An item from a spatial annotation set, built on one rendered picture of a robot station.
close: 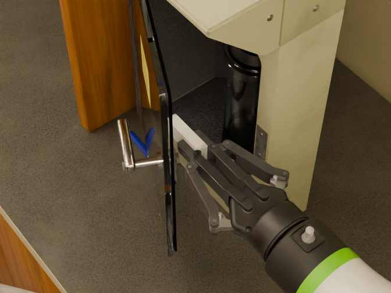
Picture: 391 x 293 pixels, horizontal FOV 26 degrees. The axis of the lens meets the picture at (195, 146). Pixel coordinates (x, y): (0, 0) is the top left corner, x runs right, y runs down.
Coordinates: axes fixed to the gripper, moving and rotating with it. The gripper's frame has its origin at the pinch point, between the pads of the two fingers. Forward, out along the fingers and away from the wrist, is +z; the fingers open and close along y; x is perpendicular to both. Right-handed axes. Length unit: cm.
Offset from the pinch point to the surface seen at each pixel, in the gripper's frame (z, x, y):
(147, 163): 4.6, 7.6, 3.5
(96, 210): 18.3, 34.0, 5.9
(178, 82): 24.5, 22.4, -16.9
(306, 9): -4.0, -17.4, -15.3
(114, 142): 28.4, 34.0, -4.9
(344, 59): 19, 37, -54
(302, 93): -4.0, -0.5, -16.9
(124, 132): 10.9, 7.2, 3.0
